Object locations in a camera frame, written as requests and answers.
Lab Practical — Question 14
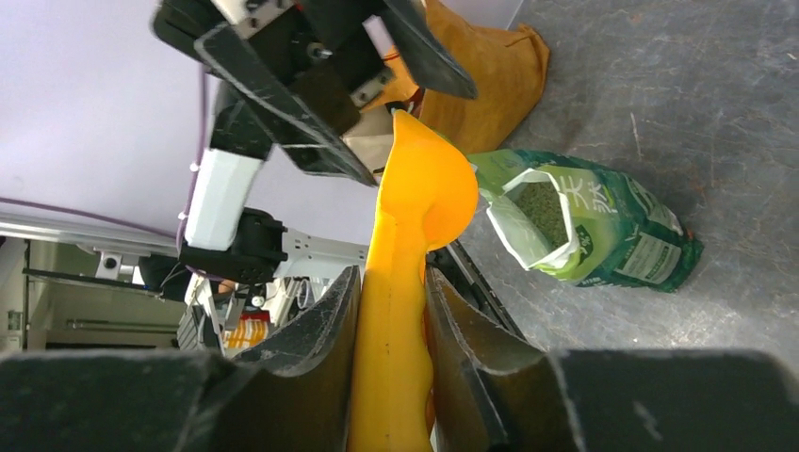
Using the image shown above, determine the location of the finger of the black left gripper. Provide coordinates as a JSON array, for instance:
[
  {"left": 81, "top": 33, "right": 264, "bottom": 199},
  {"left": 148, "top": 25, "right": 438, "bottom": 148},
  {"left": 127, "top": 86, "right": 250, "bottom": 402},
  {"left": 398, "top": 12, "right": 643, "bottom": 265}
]
[
  {"left": 194, "top": 24, "right": 377, "bottom": 186},
  {"left": 381, "top": 0, "right": 478, "bottom": 100}
]

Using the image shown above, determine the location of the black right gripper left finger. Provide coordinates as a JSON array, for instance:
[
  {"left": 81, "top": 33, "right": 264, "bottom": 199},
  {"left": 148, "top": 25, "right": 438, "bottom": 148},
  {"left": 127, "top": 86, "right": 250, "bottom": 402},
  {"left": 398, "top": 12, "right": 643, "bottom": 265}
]
[{"left": 231, "top": 265, "right": 364, "bottom": 452}]

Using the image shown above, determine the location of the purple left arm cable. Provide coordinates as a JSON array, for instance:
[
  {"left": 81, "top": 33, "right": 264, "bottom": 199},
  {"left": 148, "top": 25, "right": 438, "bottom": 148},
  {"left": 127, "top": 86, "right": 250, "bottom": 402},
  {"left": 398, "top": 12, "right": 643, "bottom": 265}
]
[{"left": 0, "top": 62, "right": 214, "bottom": 250}]

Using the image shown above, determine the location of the green cat litter bag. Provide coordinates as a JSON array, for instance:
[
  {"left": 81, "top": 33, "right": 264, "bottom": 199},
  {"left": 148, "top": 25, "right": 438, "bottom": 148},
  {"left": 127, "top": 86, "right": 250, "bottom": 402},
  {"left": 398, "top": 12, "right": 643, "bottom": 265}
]
[{"left": 468, "top": 149, "right": 704, "bottom": 293}]

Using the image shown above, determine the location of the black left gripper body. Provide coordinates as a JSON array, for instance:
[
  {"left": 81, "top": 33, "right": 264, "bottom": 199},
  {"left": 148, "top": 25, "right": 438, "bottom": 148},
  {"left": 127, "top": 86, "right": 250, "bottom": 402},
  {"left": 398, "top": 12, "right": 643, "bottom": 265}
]
[{"left": 153, "top": 1, "right": 393, "bottom": 135}]

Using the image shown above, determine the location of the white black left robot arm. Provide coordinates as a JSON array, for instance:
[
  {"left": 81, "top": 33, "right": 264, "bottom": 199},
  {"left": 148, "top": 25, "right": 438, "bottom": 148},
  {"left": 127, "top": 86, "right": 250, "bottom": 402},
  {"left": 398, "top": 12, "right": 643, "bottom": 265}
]
[{"left": 152, "top": 1, "right": 478, "bottom": 284}]

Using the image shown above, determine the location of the orange fabric bag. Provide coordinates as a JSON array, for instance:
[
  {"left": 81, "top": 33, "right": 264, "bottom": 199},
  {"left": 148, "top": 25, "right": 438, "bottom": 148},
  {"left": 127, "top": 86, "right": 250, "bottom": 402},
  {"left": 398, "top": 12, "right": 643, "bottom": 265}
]
[{"left": 362, "top": 1, "right": 550, "bottom": 154}]

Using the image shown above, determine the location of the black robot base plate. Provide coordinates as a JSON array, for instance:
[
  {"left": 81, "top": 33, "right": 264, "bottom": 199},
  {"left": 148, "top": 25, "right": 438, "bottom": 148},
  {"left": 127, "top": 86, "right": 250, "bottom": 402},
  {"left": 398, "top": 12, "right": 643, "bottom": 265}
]
[{"left": 427, "top": 240, "right": 526, "bottom": 341}]

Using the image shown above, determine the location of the orange plastic litter scoop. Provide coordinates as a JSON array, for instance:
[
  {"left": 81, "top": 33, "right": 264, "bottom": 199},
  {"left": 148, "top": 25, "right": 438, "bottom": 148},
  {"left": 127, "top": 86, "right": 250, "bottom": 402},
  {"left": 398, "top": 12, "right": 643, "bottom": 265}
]
[{"left": 347, "top": 111, "right": 478, "bottom": 451}]

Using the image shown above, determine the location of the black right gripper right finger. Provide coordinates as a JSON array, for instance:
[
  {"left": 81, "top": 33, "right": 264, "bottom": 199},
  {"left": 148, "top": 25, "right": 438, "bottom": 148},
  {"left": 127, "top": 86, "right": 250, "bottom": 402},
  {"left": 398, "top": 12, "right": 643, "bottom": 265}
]
[{"left": 426, "top": 267, "right": 548, "bottom": 451}]

